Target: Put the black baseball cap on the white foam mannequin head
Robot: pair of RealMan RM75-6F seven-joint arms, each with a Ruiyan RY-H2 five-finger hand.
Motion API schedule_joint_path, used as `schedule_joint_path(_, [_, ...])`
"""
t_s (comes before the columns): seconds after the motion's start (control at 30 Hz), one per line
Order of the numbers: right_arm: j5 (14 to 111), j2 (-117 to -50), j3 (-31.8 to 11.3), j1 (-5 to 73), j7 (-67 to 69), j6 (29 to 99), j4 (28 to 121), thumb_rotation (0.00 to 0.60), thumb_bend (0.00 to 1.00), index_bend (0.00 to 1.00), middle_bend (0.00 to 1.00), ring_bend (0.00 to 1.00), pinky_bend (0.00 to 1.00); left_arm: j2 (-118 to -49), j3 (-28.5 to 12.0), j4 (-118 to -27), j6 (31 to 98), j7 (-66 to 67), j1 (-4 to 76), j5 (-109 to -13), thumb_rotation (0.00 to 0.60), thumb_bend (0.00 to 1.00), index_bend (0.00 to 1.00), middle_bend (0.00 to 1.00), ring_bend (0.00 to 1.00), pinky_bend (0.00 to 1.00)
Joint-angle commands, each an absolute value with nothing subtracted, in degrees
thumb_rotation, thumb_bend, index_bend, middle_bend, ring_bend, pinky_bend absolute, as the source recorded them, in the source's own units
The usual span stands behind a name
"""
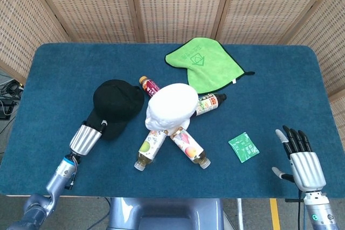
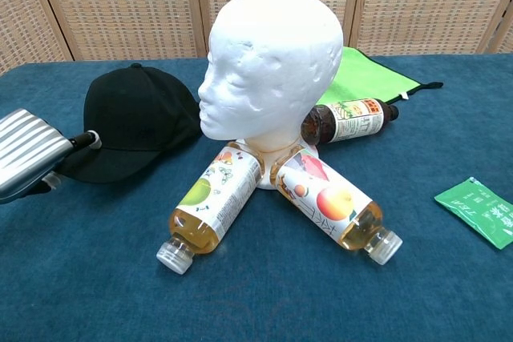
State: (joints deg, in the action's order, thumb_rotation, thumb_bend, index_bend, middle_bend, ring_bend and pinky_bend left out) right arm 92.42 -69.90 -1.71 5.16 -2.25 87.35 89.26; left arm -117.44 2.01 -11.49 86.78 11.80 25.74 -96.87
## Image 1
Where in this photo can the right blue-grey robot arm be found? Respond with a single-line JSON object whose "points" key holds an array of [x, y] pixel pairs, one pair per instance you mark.
{"points": [[319, 211]]}

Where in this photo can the tea bottle peach label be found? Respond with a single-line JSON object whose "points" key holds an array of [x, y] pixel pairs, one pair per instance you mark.
{"points": [[188, 147]]}

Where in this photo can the green tea packet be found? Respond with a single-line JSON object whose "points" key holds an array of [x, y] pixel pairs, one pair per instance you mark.
{"points": [[244, 147]]}

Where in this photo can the drink bottle red label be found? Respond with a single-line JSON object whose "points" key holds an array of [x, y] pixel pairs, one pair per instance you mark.
{"points": [[148, 86]]}

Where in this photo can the tea bottle green apple label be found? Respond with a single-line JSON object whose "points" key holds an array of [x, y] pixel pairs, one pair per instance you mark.
{"points": [[149, 147]]}

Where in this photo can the white foam mannequin head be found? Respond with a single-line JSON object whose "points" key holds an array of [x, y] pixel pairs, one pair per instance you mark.
{"points": [[172, 106]]}

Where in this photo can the black baseball cap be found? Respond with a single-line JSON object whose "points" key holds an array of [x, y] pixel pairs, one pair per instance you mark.
{"points": [[118, 103]]}

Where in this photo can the blue-grey robot torso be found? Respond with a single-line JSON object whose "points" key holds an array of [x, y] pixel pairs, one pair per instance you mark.
{"points": [[164, 212]]}

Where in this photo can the white table leg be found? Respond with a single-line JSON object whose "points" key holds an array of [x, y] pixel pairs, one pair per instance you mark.
{"points": [[240, 214]]}

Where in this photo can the wicker folding screen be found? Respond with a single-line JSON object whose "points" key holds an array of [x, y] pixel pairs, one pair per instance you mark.
{"points": [[178, 3]]}

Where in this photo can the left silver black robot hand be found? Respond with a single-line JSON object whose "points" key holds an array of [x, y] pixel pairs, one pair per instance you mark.
{"points": [[85, 141]]}

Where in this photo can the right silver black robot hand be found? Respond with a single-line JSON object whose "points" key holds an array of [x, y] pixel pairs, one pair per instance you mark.
{"points": [[307, 169]]}

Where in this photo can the green microfiber cloth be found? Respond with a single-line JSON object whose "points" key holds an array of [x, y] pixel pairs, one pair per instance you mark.
{"points": [[207, 65]]}

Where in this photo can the dark tea bottle green label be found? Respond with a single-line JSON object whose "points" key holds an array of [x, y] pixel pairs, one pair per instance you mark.
{"points": [[208, 103]]}

